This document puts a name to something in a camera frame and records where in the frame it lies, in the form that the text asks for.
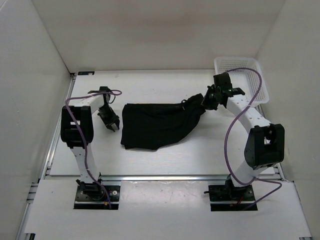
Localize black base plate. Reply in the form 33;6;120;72
203;185;258;212
73;185;121;210

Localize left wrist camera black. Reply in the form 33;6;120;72
87;86;113;96

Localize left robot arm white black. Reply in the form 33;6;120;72
60;89;122;205

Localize black shorts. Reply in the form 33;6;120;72
120;93;206;151

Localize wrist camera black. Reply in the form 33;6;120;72
87;86;113;96
213;73;245;97

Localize white plastic basket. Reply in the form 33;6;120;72
214;56;262;101

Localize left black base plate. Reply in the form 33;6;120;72
73;185;121;210

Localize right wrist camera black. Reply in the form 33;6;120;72
213;73;245;97

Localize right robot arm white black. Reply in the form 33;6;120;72
202;85;285;200

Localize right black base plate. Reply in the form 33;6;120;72
203;185;258;212

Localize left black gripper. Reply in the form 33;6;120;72
97;105;120;131

